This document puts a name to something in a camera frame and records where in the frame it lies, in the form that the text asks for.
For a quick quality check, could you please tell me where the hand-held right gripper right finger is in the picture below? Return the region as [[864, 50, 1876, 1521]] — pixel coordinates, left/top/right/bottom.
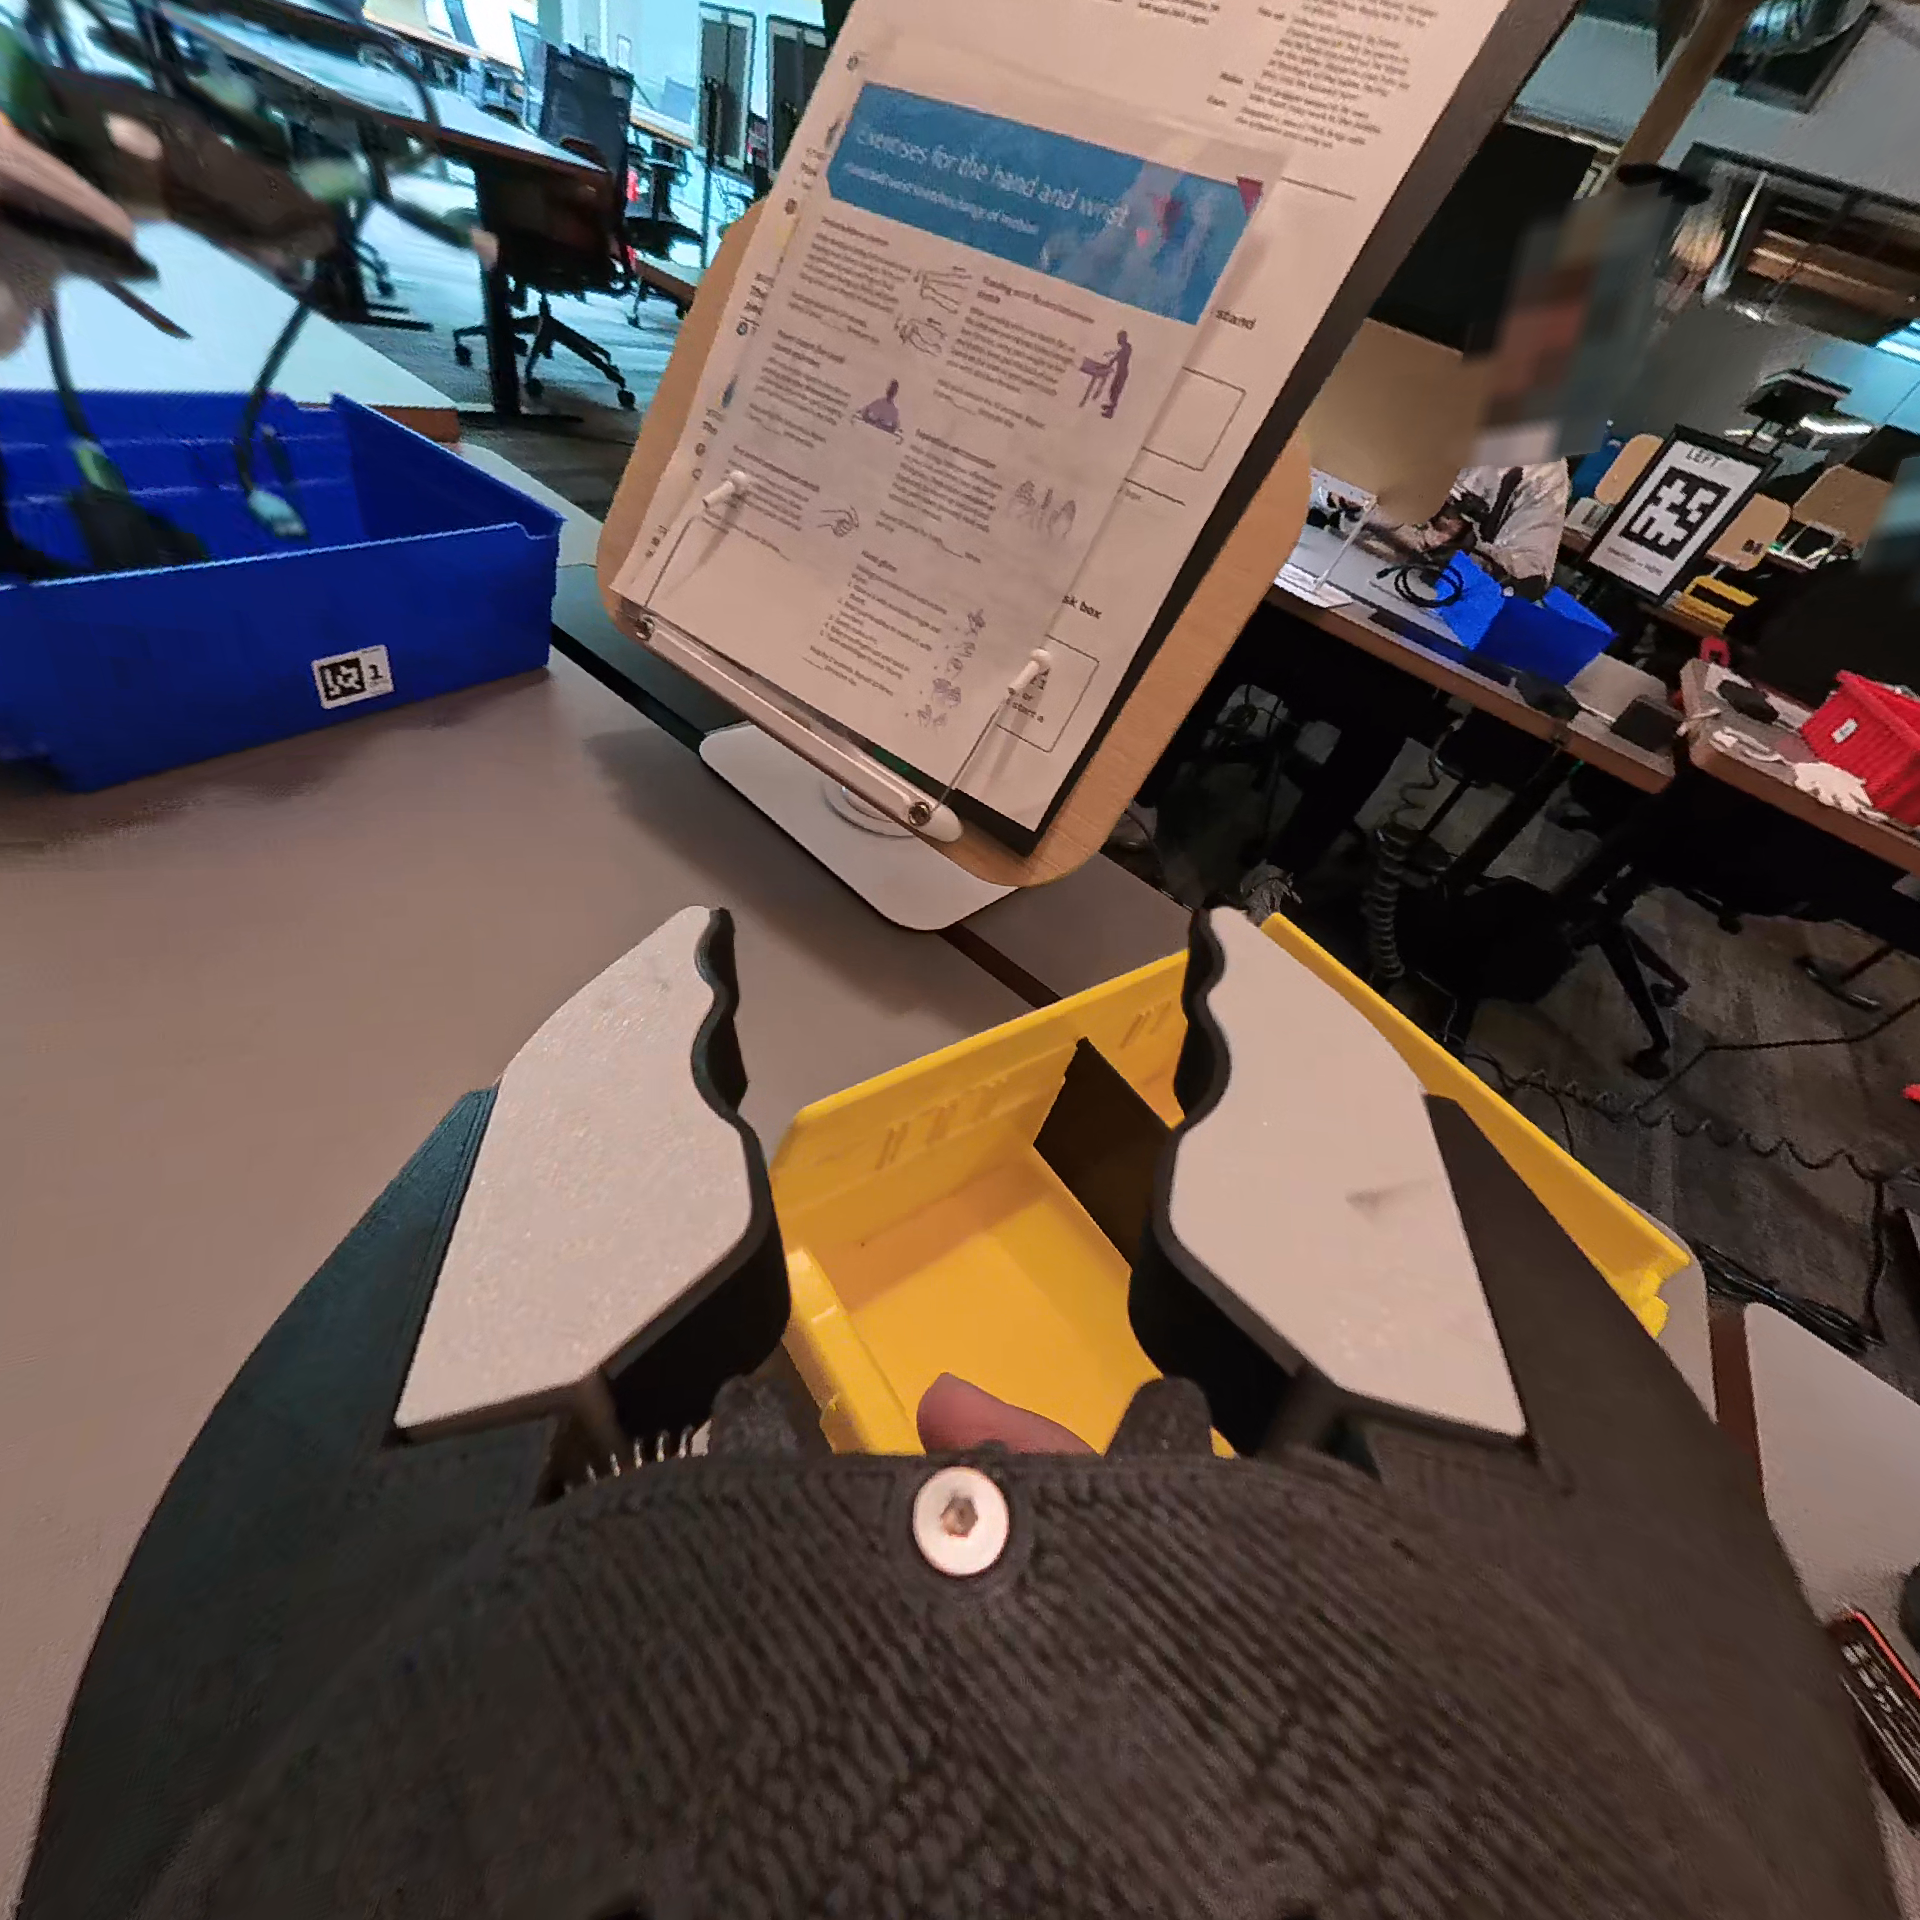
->
[[1126, 906, 1530, 1451]]

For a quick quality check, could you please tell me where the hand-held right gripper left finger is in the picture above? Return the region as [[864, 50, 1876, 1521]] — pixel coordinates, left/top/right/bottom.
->
[[392, 906, 793, 1444]]

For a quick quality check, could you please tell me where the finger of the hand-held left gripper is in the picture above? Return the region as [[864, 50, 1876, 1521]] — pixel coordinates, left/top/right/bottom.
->
[[0, 118, 164, 294]]

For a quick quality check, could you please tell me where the black hub with silver end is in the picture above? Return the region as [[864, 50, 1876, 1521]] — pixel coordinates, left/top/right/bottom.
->
[[59, 59, 361, 272]]

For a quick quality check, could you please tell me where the black adapter hub with cable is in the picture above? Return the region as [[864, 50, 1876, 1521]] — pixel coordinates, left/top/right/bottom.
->
[[232, 272, 351, 542]]

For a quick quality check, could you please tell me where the yellow plastic bin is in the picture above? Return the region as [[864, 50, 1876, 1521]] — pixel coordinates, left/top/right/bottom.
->
[[766, 912, 1693, 1460]]

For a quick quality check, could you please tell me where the blue plastic bin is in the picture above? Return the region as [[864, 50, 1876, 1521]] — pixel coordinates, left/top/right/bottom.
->
[[0, 390, 564, 793]]

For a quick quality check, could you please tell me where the grey desk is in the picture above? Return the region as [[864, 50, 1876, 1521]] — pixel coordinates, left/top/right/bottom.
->
[[0, 226, 1200, 1802]]

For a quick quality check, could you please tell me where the wooden background desk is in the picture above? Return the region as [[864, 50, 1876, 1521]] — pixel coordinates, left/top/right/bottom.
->
[[1267, 517, 1920, 875]]

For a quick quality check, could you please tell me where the person's right hand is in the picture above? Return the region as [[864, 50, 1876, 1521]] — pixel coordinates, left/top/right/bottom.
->
[[915, 1372, 1102, 1460]]

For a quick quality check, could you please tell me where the black bin divider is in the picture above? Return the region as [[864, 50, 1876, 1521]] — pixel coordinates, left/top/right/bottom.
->
[[1033, 1038, 1190, 1271]]

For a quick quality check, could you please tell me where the black office chair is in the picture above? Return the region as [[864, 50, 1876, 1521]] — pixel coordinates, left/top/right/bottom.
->
[[452, 47, 640, 414], [1366, 811, 1689, 1079]]

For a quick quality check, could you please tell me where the black adapter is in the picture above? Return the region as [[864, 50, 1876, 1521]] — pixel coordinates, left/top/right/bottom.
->
[[0, 451, 211, 577]]

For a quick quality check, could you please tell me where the dark long table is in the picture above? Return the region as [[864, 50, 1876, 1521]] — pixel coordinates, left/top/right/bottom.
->
[[149, 0, 612, 423]]

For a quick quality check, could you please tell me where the light grey side table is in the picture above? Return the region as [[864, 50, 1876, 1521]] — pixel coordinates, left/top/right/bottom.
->
[[1745, 1304, 1920, 1625]]

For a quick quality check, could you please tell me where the wooden document stand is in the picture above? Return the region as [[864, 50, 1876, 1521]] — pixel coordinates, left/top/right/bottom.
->
[[597, 0, 1578, 929]]

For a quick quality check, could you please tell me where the small blue bin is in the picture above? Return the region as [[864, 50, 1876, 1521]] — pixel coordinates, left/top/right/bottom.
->
[[1434, 551, 1618, 682]]

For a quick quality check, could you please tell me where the red plastic basket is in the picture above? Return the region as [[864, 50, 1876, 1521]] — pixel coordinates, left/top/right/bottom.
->
[[1795, 674, 1920, 827]]

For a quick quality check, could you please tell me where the black red device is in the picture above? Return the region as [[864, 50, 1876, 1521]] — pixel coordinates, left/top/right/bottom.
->
[[1828, 1613, 1920, 1790]]

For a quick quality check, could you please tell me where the black white tag sign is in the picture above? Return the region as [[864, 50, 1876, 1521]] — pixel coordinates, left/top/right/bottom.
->
[[1586, 433, 1779, 601]]

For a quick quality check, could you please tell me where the instruction sheet with blue banner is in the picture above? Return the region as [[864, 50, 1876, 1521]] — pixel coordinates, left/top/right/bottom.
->
[[614, 81, 1270, 752]]

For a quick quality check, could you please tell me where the white printed sheet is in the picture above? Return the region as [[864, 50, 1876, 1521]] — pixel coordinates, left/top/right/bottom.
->
[[902, 0, 1517, 829]]

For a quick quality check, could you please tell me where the black cable with plug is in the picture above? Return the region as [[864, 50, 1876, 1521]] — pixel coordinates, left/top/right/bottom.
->
[[29, 301, 137, 504]]

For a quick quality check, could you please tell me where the black coiled cable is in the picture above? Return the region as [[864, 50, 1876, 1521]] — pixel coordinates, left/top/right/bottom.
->
[[1359, 781, 1430, 982]]

